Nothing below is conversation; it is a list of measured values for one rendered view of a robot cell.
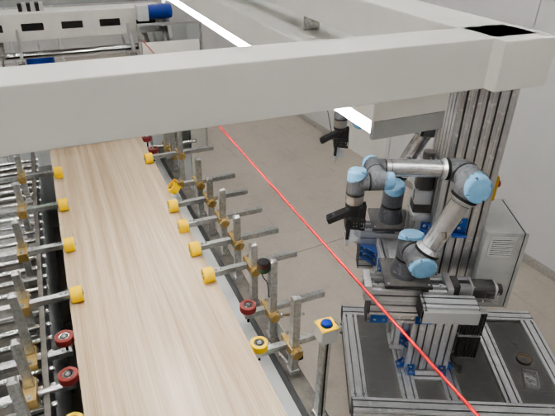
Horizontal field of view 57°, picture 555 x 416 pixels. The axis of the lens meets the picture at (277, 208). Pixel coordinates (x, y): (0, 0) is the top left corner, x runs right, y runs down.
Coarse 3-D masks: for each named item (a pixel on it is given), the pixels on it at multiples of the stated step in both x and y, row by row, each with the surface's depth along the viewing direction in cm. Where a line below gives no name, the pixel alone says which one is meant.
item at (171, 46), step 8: (176, 40) 416; (184, 40) 419; (192, 40) 422; (144, 48) 409; (152, 48) 412; (160, 48) 414; (168, 48) 417; (176, 48) 419; (184, 48) 422; (192, 48) 425
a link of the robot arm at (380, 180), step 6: (372, 168) 209; (378, 168) 207; (372, 174) 203; (378, 174) 203; (384, 174) 203; (390, 174) 204; (372, 180) 202; (378, 180) 202; (384, 180) 202; (390, 180) 203; (372, 186) 203; (378, 186) 203; (384, 186) 203; (390, 186) 204
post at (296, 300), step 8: (296, 296) 214; (296, 304) 215; (296, 312) 217; (296, 320) 220; (296, 328) 222; (296, 336) 225; (296, 344) 227; (288, 360) 235; (296, 360) 233; (296, 368) 235
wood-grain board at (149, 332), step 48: (96, 144) 407; (144, 144) 408; (96, 192) 340; (144, 192) 341; (96, 240) 292; (144, 240) 293; (192, 240) 293; (96, 288) 256; (144, 288) 256; (192, 288) 257; (96, 336) 228; (144, 336) 228; (192, 336) 228; (240, 336) 229; (96, 384) 205; (144, 384) 205; (192, 384) 206; (240, 384) 206
